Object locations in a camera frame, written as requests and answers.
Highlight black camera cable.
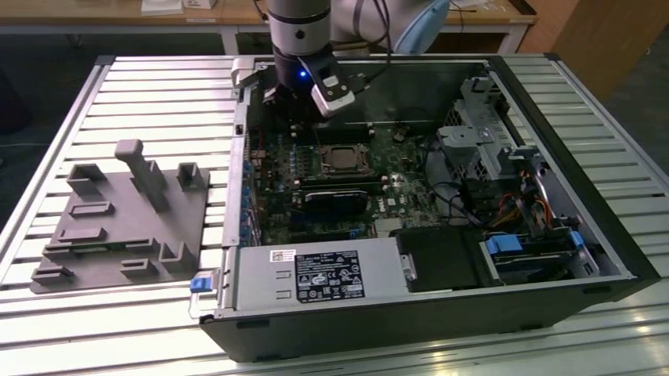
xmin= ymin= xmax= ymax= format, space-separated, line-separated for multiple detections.
xmin=350 ymin=0 xmax=394 ymax=92

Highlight CPU socket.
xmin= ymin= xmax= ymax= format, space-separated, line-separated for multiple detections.
xmin=315 ymin=143 xmax=377 ymax=178

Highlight green motherboard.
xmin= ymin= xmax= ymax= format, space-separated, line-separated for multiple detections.
xmin=244 ymin=125 xmax=445 ymax=248

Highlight black graphics card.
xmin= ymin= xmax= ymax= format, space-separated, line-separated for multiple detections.
xmin=300 ymin=187 xmax=370 ymax=215

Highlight grey metal drive cage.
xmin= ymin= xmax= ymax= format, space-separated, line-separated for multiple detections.
xmin=435 ymin=76 xmax=542 ymax=183

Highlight orange yellow power wires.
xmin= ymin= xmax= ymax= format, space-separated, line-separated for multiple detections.
xmin=490 ymin=191 xmax=556 ymax=232

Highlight green RAM stick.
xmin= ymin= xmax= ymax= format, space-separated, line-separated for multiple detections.
xmin=69 ymin=242 xmax=130 ymax=251

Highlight black plastic fan shroud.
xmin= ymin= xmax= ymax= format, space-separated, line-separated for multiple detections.
xmin=389 ymin=226 xmax=498 ymax=294

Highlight small silver chipset heatsink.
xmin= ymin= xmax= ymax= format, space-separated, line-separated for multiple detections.
xmin=374 ymin=219 xmax=407 ymax=236

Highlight black expansion slot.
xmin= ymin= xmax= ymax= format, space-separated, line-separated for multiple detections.
xmin=287 ymin=230 xmax=353 ymax=243

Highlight blue plastic case latch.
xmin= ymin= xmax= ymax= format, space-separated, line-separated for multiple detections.
xmin=190 ymin=273 xmax=215 ymax=293

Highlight black PC case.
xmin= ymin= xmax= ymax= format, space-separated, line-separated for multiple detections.
xmin=198 ymin=52 xmax=662 ymax=363

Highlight silver power supply unit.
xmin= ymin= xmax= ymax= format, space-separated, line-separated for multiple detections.
xmin=228 ymin=236 xmax=417 ymax=313

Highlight white silver wrist camera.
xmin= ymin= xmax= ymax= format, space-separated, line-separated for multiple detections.
xmin=296 ymin=54 xmax=359 ymax=118

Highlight silver case release latch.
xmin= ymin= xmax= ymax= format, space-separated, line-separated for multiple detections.
xmin=228 ymin=57 xmax=262 ymax=89

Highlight blue disk carrier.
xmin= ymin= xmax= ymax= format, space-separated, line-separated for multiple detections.
xmin=483 ymin=233 xmax=523 ymax=258

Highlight brown wooden cabinet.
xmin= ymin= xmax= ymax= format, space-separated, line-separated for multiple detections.
xmin=519 ymin=0 xmax=669 ymax=105

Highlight grey plastic parts rack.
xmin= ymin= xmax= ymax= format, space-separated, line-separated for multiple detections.
xmin=29 ymin=139 xmax=214 ymax=295

